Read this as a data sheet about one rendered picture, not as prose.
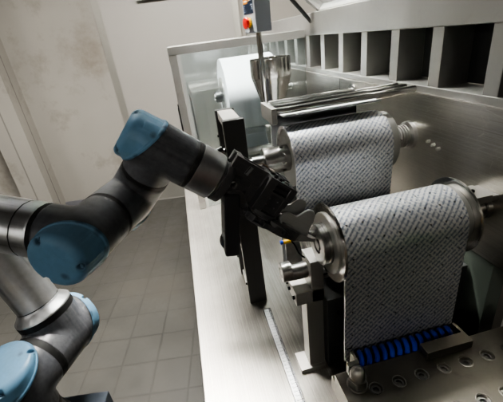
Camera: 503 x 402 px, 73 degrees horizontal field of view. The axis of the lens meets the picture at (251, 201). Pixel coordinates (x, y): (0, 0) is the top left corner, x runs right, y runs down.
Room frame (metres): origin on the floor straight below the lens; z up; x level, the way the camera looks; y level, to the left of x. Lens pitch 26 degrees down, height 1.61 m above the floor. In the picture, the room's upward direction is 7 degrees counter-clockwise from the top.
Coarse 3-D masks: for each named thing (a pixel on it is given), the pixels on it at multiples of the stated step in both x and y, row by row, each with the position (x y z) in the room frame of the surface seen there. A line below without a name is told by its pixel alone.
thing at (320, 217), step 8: (456, 192) 0.54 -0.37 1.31; (464, 200) 0.53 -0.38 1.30; (320, 216) 0.54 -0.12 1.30; (472, 216) 0.51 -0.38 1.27; (328, 224) 0.50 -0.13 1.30; (472, 224) 0.50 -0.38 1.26; (472, 232) 0.50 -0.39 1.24; (336, 240) 0.47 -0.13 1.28; (336, 248) 0.47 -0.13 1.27; (336, 256) 0.47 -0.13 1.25; (328, 264) 0.50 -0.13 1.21; (336, 264) 0.47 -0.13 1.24; (336, 272) 0.47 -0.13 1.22
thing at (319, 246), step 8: (320, 224) 0.53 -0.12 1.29; (320, 232) 0.50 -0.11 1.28; (328, 232) 0.50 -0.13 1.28; (320, 240) 0.50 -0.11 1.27; (328, 240) 0.49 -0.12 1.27; (312, 248) 0.54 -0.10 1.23; (320, 248) 0.50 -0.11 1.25; (328, 248) 0.48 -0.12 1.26; (320, 256) 0.50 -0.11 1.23; (328, 256) 0.48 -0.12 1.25
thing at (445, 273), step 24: (456, 264) 0.49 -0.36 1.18; (360, 288) 0.46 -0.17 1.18; (384, 288) 0.47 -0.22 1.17; (408, 288) 0.48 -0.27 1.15; (432, 288) 0.49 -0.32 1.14; (456, 288) 0.49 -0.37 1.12; (360, 312) 0.46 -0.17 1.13; (384, 312) 0.47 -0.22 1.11; (408, 312) 0.48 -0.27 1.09; (432, 312) 0.49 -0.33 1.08; (360, 336) 0.46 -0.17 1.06; (384, 336) 0.47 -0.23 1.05
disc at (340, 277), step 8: (320, 208) 0.55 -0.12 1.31; (328, 208) 0.51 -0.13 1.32; (328, 216) 0.51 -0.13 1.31; (312, 224) 0.59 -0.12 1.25; (336, 224) 0.48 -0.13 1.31; (336, 232) 0.48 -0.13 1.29; (344, 240) 0.46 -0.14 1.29; (344, 248) 0.45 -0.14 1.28; (344, 256) 0.45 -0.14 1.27; (344, 264) 0.45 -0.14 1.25; (328, 272) 0.52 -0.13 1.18; (344, 272) 0.45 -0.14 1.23; (336, 280) 0.48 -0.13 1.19
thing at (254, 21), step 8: (248, 0) 1.05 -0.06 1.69; (256, 0) 1.03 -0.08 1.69; (264, 0) 1.04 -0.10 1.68; (248, 8) 1.05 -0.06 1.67; (256, 8) 1.03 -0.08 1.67; (264, 8) 1.04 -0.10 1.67; (248, 16) 1.06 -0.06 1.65; (256, 16) 1.03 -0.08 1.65; (264, 16) 1.04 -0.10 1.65; (248, 24) 1.04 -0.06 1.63; (256, 24) 1.03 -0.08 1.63; (264, 24) 1.04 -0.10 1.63; (248, 32) 1.07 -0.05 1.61; (256, 32) 1.03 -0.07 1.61
